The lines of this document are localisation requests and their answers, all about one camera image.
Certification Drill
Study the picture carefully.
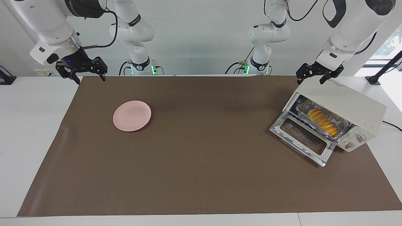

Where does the brown table mat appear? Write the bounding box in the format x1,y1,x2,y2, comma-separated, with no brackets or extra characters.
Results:
17,75,402,217

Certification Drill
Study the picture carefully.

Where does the black base cable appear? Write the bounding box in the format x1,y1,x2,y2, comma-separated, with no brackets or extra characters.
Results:
225,47,255,75
119,61,132,76

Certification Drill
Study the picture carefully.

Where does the black table clamp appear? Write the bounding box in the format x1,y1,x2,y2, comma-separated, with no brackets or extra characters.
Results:
0,65,17,85

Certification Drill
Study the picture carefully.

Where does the cream toaster oven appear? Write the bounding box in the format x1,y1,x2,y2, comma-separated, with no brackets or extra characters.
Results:
269,76,387,167

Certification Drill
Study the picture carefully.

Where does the black oven power cable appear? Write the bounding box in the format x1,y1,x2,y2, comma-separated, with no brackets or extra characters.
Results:
382,121,402,132

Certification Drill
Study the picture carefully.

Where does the black left base cable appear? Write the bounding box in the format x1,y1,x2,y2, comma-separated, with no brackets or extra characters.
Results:
225,47,255,75

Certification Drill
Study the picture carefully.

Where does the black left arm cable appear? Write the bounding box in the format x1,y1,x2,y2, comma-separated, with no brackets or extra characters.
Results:
284,0,377,54

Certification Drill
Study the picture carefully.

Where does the black camera stand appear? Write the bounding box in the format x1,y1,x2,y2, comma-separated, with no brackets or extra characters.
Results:
366,50,402,85

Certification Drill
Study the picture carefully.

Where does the pink round plate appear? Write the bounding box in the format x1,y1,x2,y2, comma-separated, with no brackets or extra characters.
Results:
113,100,152,132

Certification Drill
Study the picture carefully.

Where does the black right base cable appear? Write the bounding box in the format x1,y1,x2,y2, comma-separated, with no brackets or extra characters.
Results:
119,61,132,76

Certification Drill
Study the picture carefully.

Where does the aluminium foil baking tray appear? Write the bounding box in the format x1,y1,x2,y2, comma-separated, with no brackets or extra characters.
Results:
296,97,351,140

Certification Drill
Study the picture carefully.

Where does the glass oven door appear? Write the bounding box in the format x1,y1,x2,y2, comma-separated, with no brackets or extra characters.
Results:
269,112,336,167

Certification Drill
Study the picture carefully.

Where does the white wall socket box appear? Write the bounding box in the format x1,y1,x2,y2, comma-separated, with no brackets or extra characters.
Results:
33,68,58,77

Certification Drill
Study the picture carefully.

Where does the sliced golden bread loaf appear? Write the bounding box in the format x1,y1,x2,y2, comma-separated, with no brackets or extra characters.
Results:
308,109,340,137

